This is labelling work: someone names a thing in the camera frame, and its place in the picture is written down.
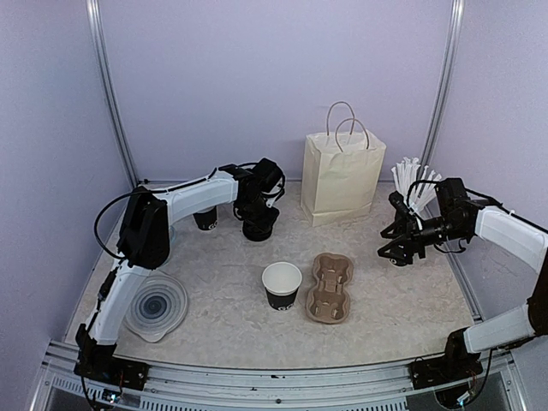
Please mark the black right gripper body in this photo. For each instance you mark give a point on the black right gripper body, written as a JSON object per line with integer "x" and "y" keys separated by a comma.
{"x": 414, "y": 235}

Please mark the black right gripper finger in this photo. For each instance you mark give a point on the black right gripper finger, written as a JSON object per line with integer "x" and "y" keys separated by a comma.
{"x": 383, "y": 252}
{"x": 396, "y": 228}

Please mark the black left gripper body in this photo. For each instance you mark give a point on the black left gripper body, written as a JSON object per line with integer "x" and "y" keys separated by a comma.
{"x": 256, "y": 211}

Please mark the stack of black lids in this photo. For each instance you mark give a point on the stack of black lids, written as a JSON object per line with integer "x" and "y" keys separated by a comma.
{"x": 258, "y": 230}

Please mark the brown pulp cup carrier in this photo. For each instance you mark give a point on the brown pulp cup carrier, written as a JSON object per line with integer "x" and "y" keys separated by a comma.
{"x": 328, "y": 301}

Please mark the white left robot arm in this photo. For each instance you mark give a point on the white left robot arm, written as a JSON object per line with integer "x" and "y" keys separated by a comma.
{"x": 144, "y": 238}

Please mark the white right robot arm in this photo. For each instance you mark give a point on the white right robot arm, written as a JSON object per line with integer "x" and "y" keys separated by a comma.
{"x": 501, "y": 254}

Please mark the wrapped white straws bundle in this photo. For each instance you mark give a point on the wrapped white straws bundle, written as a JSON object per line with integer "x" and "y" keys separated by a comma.
{"x": 416, "y": 183}

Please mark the stack of paper cups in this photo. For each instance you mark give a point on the stack of paper cups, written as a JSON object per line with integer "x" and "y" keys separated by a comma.
{"x": 206, "y": 220}

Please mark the cream paper bag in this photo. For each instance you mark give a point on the cream paper bag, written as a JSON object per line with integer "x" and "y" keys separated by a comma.
{"x": 341, "y": 168}

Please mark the blue glass cup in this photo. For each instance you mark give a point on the blue glass cup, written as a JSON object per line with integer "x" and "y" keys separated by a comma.
{"x": 172, "y": 233}

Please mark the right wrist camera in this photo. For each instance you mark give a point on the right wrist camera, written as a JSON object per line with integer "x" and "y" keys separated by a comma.
{"x": 398, "y": 202}

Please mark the right aluminium post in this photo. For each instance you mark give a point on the right aluminium post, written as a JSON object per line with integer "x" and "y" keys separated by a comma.
{"x": 450, "y": 53}

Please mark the aluminium post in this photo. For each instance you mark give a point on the aluminium post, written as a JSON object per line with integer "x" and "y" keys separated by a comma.
{"x": 450, "y": 53}
{"x": 99, "y": 43}

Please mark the aluminium front rail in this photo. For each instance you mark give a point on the aluminium front rail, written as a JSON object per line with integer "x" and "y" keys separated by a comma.
{"x": 174, "y": 384}

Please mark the left aluminium post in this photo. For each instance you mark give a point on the left aluminium post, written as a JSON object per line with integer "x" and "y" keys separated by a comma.
{"x": 99, "y": 43}

